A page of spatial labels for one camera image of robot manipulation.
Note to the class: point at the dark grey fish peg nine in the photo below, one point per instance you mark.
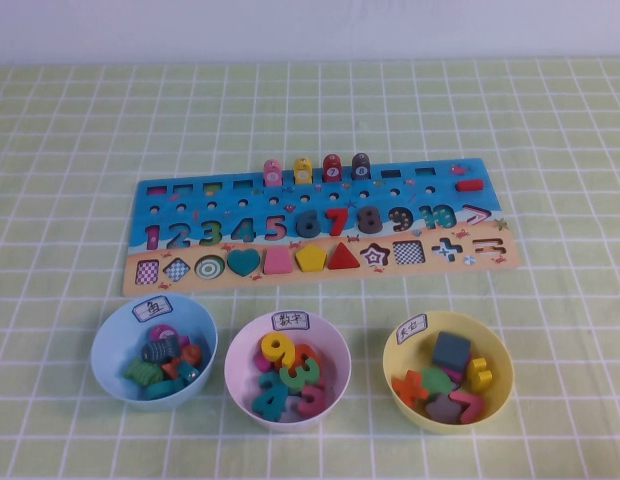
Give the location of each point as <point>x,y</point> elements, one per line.
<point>157,350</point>

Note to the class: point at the colourful wooden puzzle board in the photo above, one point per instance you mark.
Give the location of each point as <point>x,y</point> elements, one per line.
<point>340,197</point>

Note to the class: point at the white label on pink bowl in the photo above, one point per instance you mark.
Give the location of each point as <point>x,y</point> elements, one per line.
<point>290,322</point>

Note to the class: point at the white label on yellow bowl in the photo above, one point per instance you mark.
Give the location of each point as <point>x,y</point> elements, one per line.
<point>413,329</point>

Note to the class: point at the pink plastic bowl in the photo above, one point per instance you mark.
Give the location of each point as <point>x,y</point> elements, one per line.
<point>242,385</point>

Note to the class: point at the light blue plastic bowl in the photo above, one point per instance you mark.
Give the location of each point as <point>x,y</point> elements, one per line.
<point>110,360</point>

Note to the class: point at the yellow plastic bowl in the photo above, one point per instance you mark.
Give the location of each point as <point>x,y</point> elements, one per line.
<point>497,385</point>

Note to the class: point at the dark blue number six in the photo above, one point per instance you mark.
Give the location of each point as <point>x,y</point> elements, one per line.
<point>310,231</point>

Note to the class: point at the yellow wooden pentagon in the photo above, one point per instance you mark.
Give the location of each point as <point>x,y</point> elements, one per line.
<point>310,258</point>

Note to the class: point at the pink wooden number five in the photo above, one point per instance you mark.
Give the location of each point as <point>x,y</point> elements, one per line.
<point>277,235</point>

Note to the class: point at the red wooden number seven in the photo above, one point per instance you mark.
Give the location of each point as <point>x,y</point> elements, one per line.
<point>339,222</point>

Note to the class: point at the red wooden triangle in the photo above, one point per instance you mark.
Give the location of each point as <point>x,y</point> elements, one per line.
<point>344,259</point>

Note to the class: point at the pink wooden trapezoid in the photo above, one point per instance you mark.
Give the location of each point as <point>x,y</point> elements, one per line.
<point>277,262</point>

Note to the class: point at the brown wooden number eight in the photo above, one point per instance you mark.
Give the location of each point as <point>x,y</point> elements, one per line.
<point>371,221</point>

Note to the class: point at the yellow fish peg six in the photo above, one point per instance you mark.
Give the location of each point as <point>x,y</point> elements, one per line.
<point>303,172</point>

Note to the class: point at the teal wooden heart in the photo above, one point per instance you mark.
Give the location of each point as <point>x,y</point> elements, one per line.
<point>243,261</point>

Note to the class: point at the red fish peg seven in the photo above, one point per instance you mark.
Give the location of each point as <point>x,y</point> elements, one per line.
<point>332,170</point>

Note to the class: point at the pink fish peg five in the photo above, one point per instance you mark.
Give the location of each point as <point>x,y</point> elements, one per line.
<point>272,175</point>

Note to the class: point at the orange wooden number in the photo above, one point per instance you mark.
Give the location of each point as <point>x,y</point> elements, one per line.
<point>310,356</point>

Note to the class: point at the yellow wooden number nine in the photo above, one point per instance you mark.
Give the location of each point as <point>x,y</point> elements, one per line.
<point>277,352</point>

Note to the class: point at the magenta wooden number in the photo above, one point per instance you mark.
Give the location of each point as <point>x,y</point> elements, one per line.
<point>263,364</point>

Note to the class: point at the orange wooden fish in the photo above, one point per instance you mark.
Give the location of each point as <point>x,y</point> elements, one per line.
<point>190,354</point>

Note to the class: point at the teal wooden number four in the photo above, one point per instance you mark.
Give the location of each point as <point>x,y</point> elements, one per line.
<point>270,402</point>

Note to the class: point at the red rectangular block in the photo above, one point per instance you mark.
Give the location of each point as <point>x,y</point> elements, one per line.
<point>470,185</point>

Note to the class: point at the magenta fish peg one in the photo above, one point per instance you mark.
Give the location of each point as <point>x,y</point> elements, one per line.
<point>165,331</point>

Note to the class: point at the grey purple wooden number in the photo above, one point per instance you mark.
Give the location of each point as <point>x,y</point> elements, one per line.
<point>290,416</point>

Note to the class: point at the teal fish with metal screw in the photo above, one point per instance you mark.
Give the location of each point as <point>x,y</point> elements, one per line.
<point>190,371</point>

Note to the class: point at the orange wooden cross sign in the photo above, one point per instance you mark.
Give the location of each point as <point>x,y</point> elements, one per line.
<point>411,387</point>

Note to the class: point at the dark grey wooden square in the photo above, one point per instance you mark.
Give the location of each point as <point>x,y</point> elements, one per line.
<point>451,351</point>

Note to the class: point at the green wooden circle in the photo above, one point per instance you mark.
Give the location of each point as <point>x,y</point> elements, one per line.
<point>437,382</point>

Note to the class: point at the magenta wooden shape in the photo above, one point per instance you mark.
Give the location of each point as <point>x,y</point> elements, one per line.
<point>464,372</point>

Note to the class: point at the teal wooden fish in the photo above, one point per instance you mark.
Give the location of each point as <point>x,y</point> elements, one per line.
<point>162,390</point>

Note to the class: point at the green striped wooden fish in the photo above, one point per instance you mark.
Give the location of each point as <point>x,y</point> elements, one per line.
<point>142,372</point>

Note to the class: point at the grey brown wooden star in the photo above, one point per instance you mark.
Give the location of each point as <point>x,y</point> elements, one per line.
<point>442,409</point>

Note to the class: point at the yellow wooden equals sign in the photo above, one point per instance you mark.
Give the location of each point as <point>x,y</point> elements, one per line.
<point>480,375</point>

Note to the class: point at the pink wooden angle sign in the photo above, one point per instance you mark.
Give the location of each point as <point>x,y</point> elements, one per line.
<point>470,406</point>

